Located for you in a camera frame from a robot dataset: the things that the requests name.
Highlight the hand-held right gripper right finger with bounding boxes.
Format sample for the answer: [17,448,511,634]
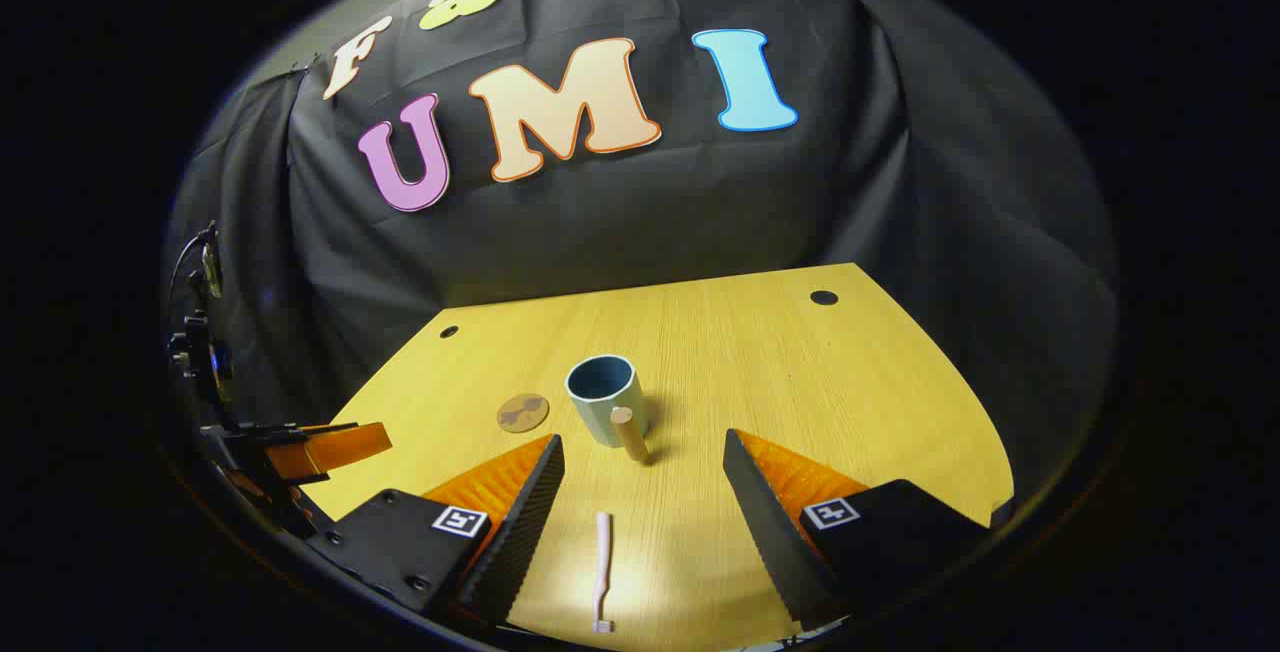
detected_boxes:
[722,428,1001,633]

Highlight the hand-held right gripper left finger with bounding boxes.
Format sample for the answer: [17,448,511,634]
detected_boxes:
[305,434,566,629]

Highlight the white toothbrush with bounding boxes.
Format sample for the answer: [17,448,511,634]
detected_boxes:
[592,512,613,633]

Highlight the round wooden coaster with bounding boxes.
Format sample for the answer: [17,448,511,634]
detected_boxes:
[497,393,550,434]

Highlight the blue cup with wooden handle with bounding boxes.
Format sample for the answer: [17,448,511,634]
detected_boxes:
[565,354,653,466]

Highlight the wooden desktop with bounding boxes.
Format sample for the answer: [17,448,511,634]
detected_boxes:
[300,262,1016,652]

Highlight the black backdrop cloth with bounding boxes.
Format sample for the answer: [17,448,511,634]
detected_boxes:
[165,0,1116,533]

